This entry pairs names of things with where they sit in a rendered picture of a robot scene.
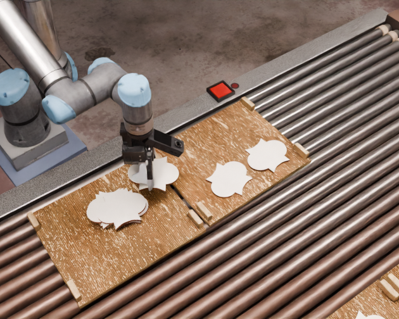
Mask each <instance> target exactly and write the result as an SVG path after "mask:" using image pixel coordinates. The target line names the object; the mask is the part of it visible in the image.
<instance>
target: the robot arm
mask: <svg viewBox="0 0 399 319"><path fill-rule="evenodd" d="M18 4H19V6H20V10H19V9H18V8H17V6H16V5H15V3H14V2H13V0H0V36H1V37H2V38H3V40H4V41H5V43H6V44H7V45H8V47H9V48H10V49H11V51H12V52H13V54H14V55H15V56H16V57H17V59H18V60H19V62H20V63H21V64H22V65H23V67H24V69H25V70H22V69H21V68H15V69H12V68H10V69H8V70H5V71H3V72H2V73H0V110H1V113H2V115H3V118H4V134H5V136H6V139H7V140H8V142H9V143H10V144H12V145H13V146H16V147H32V146H35V145H37V144H39V143H41V142H42V141H44V140H45V139H46V138H47V137H48V135H49V133H50V131H51V124H50V122H49V119H50V120H51V121H52V122H53V123H55V124H57V125H61V124H63V123H66V122H68V121H70V120H72V119H74V118H76V116H78V115H80V114H82V113H83V112H85V111H87V110H89V109H90V108H92V107H94V106H95V105H97V104H99V103H101V102H103V101H104V100H106V99H108V98H109V97H110V98H111V99H112V100H114V102H116V103H117V104H119V105H120V107H121V108H122V114H123V120H124V122H121V124H120V136H122V140H123V143H122V156H123V162H124V164H125V165H129V164H131V165H138V164H139V163H142V164H140V165H139V171H138V172H137V173H135V174H133V175H132V180H133V181H135V182H139V183H143V184H147V185H148V189H149V191H151V190H152V188H153V186H154V176H153V164H152V161H154V159H155V158H156V153H155V148H156V149H159V150H161V151H164V152H166V153H168V154H171V155H174V156H176V157H180V156H181V154H182V153H183V152H184V141H182V140H180V139H177V138H175V137H172V136H171V135H168V134H165V133H163V132H160V131H159V130H156V129H154V128H153V125H154V122H153V112H152V105H151V90H150V88H149V83H148V80H147V79H146V77H144V76H143V75H138V74H136V73H130V74H128V73H127V72H125V71H124V70H123V69H122V68H121V67H120V66H119V65H118V64H116V63H115V62H113V61H112V60H110V59H108V58H98V59H96V60H95V61H94V63H93V64H91V65H90V67H89V69H88V75H86V76H85V77H82V78H81V79H79V80H77V79H78V73H77V68H76V66H75V63H74V61H73V59H72V58H71V57H70V55H69V54H68V53H66V52H64V51H63V50H62V49H60V44H59V40H58V35H57V31H56V26H55V22H54V17H53V11H52V8H51V2H50V0H18ZM41 103H42V107H43V108H44V111H45V112H46V114H47V116H48V117H49V119H48V117H47V116H46V115H45V114H44V113H43V112H42V111H41V110H40V109H39V106H38V105H39V104H41ZM144 162H146V163H144ZM146 171H147V173H146Z"/></svg>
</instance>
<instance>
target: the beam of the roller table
mask: <svg viewBox="0 0 399 319"><path fill-rule="evenodd" d="M387 14H389V13H388V12H387V11H385V10H383V9H382V8H380V7H378V8H376V9H374V10H372V11H370V12H368V13H366V14H364V15H362V16H360V17H358V18H356V19H354V20H352V21H350V22H348V23H346V24H344V25H342V26H340V27H338V28H336V29H334V30H332V31H330V32H328V33H326V34H324V35H321V36H320V37H318V38H316V39H314V40H312V41H310V42H308V43H306V44H304V45H302V46H300V47H297V48H296V49H294V50H292V51H290V52H288V53H286V54H283V55H282V56H280V57H278V58H276V59H273V60H272V61H269V62H268V63H265V64H263V65H261V66H259V67H257V68H255V69H253V70H251V71H249V72H247V73H245V74H243V75H241V76H239V77H237V78H235V79H233V80H231V81H229V82H227V84H228V85H229V86H230V87H231V84H233V83H237V84H239V87H238V88H237V89H234V90H235V91H236V92H235V95H233V96H231V97H229V98H227V99H225V100H223V101H222V102H220V103H218V102H216V100H214V98H213V97H211V95H209V93H205V94H203V95H200V96H198V97H196V98H194V99H192V100H190V101H188V102H186V103H184V104H182V105H180V106H178V107H176V108H174V109H172V110H170V111H168V112H166V113H164V114H162V115H160V116H158V117H156V118H154V119H153V122H154V125H153V128H154V129H156V130H159V131H160V132H163V133H165V134H168V135H170V134H172V133H174V132H176V131H178V130H180V129H182V128H184V127H186V126H188V125H190V124H192V123H194V122H196V121H198V120H200V119H202V118H204V117H206V116H208V115H209V114H211V113H213V112H215V111H217V110H219V109H221V108H223V107H225V106H227V105H229V104H231V103H233V102H234V101H237V100H238V99H241V98H242V97H244V96H247V95H248V94H251V93H252V92H254V91H256V90H258V89H260V88H262V87H264V86H266V85H268V84H270V83H272V82H274V81H275V80H277V79H279V78H281V77H283V76H285V75H287V74H289V73H291V72H293V71H295V70H297V69H299V68H301V67H303V66H305V65H307V64H309V63H311V62H313V61H315V60H317V59H318V58H320V57H322V56H324V55H326V54H328V53H330V52H332V51H334V50H336V49H338V48H340V47H341V46H344V45H345V44H347V43H349V42H351V41H354V40H355V39H358V38H359V37H361V36H363V35H365V34H367V33H369V32H371V31H373V30H375V29H376V28H377V27H379V26H381V25H384V23H385V20H386V16H387ZM122 143H123V140H122V136H120V135H119V136H118V137H116V138H114V139H112V140H110V141H108V142H105V143H104V144H102V145H100V146H98V147H95V148H94V149H91V150H90V151H88V152H86V153H84V154H81V155H80V156H78V157H76V158H74V159H71V160H69V161H67V162H65V163H63V164H61V165H59V166H57V167H55V168H53V169H51V170H49V171H47V172H45V173H43V174H41V175H39V176H37V177H35V178H33V179H31V180H29V181H27V182H25V183H23V184H21V185H19V186H17V187H15V188H13V189H11V190H9V191H7V192H5V193H2V194H0V222H1V221H3V220H5V219H7V218H9V217H11V216H13V215H15V214H17V213H19V212H21V211H23V210H25V209H27V208H29V207H31V206H32V205H34V204H36V203H38V202H40V201H42V200H44V199H46V198H48V197H50V196H52V195H54V194H56V193H57V192H59V191H62V190H63V189H66V188H67V187H70V186H71V185H73V184H76V183H77V182H79V181H81V180H83V179H85V178H87V177H89V176H91V175H93V174H95V173H97V172H98V171H100V170H102V169H104V168H106V167H108V166H110V165H112V164H114V163H116V162H118V161H120V160H122V159H123V156H122Z"/></svg>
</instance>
